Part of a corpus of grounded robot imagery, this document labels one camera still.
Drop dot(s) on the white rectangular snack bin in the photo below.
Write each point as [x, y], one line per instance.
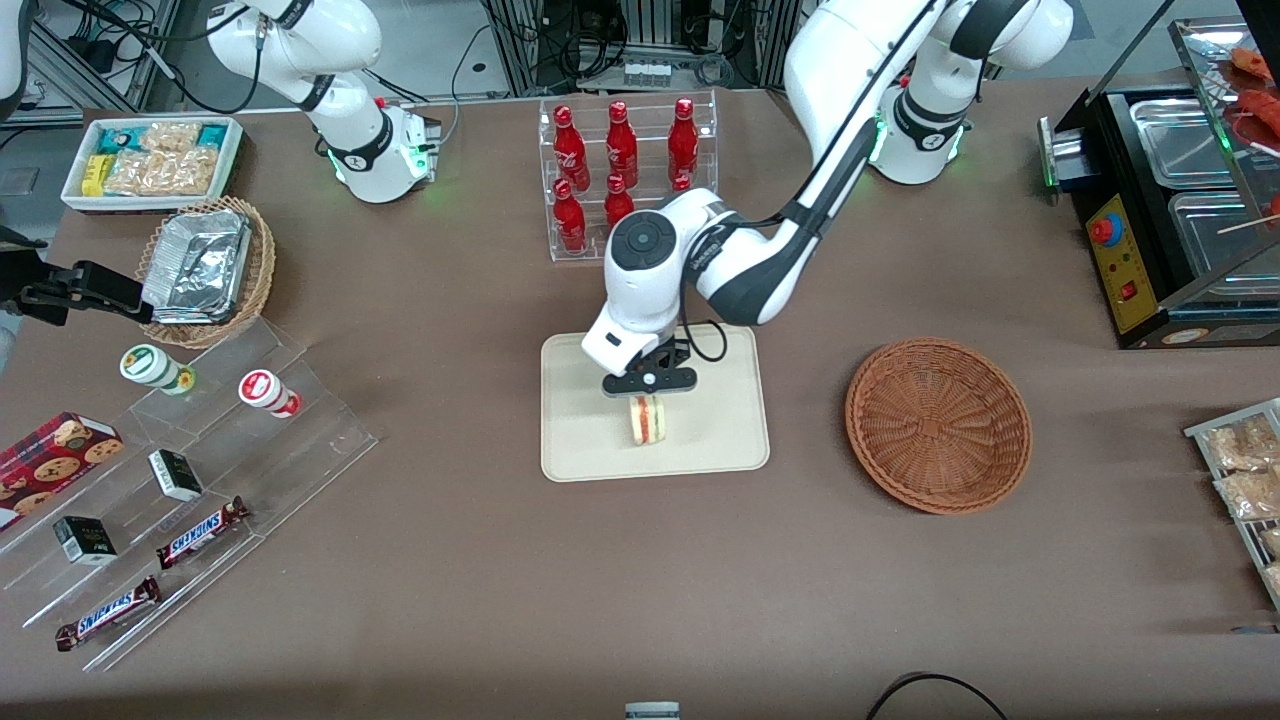
[140, 203]

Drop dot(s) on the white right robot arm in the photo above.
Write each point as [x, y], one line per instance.
[350, 40]

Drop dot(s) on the light tan wicker basket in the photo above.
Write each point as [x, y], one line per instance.
[260, 270]

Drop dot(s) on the clear acrylic stepped shelf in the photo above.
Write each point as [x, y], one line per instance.
[300, 440]

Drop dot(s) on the metal equipment rack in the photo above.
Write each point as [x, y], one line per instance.
[650, 20]

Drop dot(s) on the teal snack pack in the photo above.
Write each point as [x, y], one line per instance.
[212, 135]
[118, 138]

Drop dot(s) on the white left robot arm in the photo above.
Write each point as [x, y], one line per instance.
[830, 60]

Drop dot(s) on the red lid yogurt cup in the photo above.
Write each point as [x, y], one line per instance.
[265, 390]

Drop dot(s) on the stainless steel pan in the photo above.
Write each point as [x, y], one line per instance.
[1220, 230]
[1180, 140]

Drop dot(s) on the green lid yogurt cup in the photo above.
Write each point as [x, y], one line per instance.
[150, 365]

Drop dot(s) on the black food warmer appliance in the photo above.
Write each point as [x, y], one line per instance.
[1125, 270]

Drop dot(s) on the aluminium foil tray stack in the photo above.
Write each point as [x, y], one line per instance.
[195, 265]

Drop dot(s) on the small grey device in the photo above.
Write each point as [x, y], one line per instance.
[652, 711]

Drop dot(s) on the small black box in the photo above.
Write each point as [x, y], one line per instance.
[85, 540]
[175, 476]

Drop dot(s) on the beige plastic tray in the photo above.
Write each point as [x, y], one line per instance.
[720, 430]

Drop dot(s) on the small clear cracker bag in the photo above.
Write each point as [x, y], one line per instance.
[170, 136]

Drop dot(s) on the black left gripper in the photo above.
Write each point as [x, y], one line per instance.
[670, 352]

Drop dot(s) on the brown wicker basket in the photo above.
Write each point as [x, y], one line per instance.
[940, 425]

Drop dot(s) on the aluminium frame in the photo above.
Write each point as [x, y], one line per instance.
[160, 40]

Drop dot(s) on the yellow snack pack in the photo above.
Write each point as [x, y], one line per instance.
[94, 175]

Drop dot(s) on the triangular sandwich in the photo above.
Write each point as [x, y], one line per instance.
[648, 422]

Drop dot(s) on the Snickers chocolate bar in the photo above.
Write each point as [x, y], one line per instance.
[200, 533]
[108, 613]

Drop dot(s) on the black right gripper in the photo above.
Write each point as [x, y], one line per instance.
[62, 288]

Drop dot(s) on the clear acrylic bottle rack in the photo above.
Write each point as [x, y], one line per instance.
[548, 240]

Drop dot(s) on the large clear cracker bag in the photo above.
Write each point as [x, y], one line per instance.
[160, 172]

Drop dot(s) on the clear bag of snacks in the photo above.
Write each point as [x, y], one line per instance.
[1250, 495]
[1240, 445]
[1274, 578]
[1272, 542]

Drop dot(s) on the white power strip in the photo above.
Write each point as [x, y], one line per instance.
[647, 73]

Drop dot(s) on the red tartan cookie box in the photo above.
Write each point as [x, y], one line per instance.
[50, 460]

